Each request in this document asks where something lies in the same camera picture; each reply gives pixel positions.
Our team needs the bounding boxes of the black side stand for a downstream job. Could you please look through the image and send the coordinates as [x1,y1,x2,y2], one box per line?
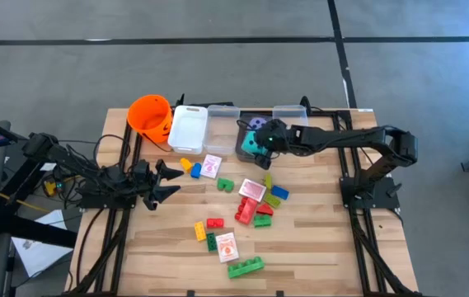
[0,119,79,297]

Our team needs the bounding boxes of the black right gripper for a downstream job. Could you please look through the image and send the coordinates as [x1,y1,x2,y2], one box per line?
[253,118,299,171]

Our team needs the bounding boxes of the playing card box red print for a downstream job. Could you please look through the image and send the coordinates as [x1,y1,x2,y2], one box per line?
[214,232,241,264]

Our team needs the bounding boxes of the white paper sheet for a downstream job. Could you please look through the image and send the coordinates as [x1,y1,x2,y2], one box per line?
[11,209,74,278]

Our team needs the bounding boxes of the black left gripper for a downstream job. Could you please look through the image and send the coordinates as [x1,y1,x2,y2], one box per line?
[129,158,185,211]

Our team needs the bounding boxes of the large red multi-stud block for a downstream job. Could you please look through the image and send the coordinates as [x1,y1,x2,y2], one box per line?
[234,196,259,226]

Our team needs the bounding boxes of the long green four-stud block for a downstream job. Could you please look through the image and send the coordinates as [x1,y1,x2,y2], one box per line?
[227,256,266,280]

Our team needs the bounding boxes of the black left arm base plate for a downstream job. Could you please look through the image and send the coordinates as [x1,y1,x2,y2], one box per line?
[77,181,139,210]

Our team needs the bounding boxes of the green two-stud chunky block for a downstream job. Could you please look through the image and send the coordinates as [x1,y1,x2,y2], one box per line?
[252,214,273,229]
[216,177,236,193]

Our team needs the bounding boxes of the blue small brick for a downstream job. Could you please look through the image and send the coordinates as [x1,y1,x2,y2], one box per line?
[270,185,290,201]

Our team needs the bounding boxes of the black aluminium rig frame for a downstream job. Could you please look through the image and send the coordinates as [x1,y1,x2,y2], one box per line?
[63,98,424,297]

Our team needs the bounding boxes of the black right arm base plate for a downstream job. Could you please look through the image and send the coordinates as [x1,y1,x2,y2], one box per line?
[339,176,401,210]

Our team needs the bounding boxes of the teal foam die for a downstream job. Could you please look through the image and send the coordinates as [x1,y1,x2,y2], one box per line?
[241,130,269,158]

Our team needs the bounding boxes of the orange pumpkin bucket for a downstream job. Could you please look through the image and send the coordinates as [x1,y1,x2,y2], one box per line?
[126,94,176,154]

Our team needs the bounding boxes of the yellow electronic device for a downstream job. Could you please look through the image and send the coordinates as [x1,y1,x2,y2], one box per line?
[43,177,65,197]

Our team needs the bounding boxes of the grey plastic bin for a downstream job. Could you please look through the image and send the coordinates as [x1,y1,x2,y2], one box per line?
[235,113,276,163]

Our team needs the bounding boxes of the playing card box red back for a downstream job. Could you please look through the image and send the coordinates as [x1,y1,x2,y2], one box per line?
[237,178,268,203]

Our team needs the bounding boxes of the clear plastic bin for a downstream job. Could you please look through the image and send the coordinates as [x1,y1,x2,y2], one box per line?
[203,104,242,156]
[271,104,310,130]

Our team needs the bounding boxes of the white plastic bin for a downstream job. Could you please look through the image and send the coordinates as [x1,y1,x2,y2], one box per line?
[166,105,209,155]

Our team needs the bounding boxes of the yellow small brick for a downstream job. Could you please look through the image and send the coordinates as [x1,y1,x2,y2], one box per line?
[193,221,208,243]

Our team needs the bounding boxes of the playing card box pink print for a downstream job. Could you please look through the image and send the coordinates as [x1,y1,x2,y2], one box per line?
[199,153,223,180]

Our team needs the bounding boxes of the red wedge block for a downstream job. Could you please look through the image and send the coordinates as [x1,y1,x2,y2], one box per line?
[256,202,275,217]

